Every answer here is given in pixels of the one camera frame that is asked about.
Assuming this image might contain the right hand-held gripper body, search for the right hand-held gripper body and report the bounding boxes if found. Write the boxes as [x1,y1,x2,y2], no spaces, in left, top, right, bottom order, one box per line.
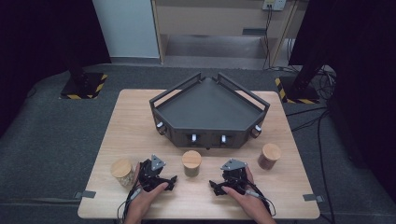
[219,158,250,191]

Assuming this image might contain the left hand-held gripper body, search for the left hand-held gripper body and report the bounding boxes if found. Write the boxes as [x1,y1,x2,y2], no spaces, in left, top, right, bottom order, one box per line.
[136,154,167,192]

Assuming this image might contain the glass jar of green beans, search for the glass jar of green beans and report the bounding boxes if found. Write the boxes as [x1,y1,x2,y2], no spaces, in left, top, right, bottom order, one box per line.
[181,149,203,178]

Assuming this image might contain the glass jar of pale beans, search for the glass jar of pale beans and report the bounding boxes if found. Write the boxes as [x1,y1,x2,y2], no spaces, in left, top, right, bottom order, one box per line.
[110,158,135,188]

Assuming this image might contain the glass jar of red beans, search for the glass jar of red beans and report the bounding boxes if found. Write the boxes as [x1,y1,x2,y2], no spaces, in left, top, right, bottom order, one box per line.
[257,143,283,171]

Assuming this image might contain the dark grey corner rack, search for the dark grey corner rack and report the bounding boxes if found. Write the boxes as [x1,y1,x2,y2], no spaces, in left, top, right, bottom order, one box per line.
[148,72,271,151]

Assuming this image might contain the person's left hand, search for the person's left hand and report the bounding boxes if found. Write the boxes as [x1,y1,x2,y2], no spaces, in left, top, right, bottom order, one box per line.
[127,162,169,218]

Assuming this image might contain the person's right hand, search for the person's right hand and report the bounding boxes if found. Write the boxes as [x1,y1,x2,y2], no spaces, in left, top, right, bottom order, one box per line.
[221,167,272,216]

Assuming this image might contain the grey tape strip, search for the grey tape strip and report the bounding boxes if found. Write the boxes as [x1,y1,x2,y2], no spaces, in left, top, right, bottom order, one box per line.
[302,193,325,203]
[73,189,97,200]

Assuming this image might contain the black stand with striped base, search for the black stand with striped base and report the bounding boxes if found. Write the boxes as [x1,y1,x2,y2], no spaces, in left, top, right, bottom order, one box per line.
[274,55,331,105]
[59,59,109,101]

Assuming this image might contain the white panel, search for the white panel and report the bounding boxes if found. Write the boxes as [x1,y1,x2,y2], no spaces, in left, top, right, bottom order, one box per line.
[92,0,161,59]

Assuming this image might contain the light wooden cabinet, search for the light wooden cabinet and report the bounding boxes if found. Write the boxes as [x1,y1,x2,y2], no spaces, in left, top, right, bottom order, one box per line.
[150,0,309,68]

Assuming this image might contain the black curtain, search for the black curtain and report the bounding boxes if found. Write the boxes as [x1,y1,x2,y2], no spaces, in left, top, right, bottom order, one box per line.
[0,0,112,138]
[288,0,396,203]

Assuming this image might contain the left hand-held gripper cable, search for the left hand-held gripper cable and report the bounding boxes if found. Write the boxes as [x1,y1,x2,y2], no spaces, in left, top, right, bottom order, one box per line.
[116,183,143,224]

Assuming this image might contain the hand-held gripper cable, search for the hand-held gripper cable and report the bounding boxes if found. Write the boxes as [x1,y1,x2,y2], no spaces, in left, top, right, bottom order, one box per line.
[239,181,278,218]
[116,183,143,224]

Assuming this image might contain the right hand-held gripper cable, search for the right hand-held gripper cable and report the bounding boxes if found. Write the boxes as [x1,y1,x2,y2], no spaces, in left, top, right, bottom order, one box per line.
[239,181,278,218]

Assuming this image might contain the black floor cable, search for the black floor cable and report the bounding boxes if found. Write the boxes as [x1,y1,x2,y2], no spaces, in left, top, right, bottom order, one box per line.
[285,105,330,118]
[290,110,336,224]

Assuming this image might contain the tangle of black cables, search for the tangle of black cables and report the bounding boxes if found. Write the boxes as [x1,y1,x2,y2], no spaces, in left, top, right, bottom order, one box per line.
[316,64,338,101]

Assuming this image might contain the black socket cable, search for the black socket cable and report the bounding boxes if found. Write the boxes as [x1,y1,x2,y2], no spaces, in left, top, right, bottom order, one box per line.
[262,6,274,71]

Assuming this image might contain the white wall power socket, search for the white wall power socket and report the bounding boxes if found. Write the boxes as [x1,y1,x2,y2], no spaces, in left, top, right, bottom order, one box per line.
[262,0,287,12]

